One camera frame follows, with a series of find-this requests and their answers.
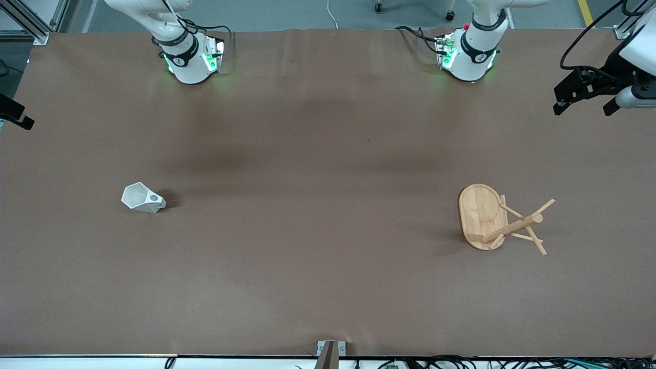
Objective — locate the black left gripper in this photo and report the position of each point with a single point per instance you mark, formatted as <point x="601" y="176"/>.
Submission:
<point x="612" y="70"/>

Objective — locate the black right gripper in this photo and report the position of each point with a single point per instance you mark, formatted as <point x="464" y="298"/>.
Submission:
<point x="11" y="109"/>

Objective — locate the white faceted cup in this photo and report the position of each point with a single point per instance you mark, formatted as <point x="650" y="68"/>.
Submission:
<point x="139" y="198"/>

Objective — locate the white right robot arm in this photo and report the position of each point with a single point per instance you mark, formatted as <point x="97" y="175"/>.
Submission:
<point x="187" y="64"/>

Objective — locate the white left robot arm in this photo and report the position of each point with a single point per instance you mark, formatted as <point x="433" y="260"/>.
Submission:
<point x="471" y="56"/>

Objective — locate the wooden cup rack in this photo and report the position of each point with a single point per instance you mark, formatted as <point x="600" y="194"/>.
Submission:
<point x="479" y="212"/>

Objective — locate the brown table cover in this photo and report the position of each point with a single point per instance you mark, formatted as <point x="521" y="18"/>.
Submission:
<point x="328" y="230"/>

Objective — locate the aluminium frame post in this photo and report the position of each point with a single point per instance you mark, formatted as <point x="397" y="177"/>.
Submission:
<point x="621" y="32"/>
<point x="31" y="23"/>

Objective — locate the metal bracket with post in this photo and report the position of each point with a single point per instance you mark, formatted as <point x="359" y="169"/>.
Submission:
<point x="330" y="353"/>

